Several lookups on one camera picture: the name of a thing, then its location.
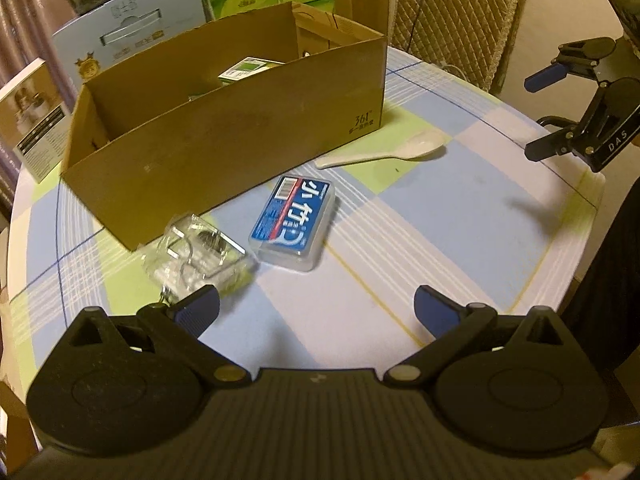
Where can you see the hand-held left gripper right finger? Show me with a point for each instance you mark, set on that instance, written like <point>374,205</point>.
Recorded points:
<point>435,312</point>

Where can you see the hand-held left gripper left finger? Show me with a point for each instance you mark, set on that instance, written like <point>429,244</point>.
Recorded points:
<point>197,310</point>

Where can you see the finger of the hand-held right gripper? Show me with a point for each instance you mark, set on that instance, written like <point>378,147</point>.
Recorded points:
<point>552,142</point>
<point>545,75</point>

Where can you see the clear plastic hook package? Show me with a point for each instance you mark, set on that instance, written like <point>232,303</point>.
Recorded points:
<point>200,255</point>

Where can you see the blue label floss case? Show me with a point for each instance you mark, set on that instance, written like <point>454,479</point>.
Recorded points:
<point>292,220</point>

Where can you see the white plastic spoon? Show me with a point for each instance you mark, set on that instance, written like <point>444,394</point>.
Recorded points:
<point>400,150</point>

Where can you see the brown cardboard box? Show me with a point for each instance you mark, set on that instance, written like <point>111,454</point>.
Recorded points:
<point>225,145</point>

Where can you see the green medicine box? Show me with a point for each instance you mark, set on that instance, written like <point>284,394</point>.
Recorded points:
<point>247,67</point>

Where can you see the checkered cloth desktop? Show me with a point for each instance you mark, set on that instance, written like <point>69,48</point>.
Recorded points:
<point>450,220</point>

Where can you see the quilted beige chair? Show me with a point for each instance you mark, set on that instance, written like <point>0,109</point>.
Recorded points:
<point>460,20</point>

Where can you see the person's dark clothing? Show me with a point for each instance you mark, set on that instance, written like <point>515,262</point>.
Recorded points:
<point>610,285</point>

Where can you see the white brown humidifier box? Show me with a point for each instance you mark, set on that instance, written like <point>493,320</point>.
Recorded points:
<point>35,120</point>

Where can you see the light blue milk carton box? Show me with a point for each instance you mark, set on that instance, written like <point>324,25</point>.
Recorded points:
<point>130,25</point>

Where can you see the pink curtain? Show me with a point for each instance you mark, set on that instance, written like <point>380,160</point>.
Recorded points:
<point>25,25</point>

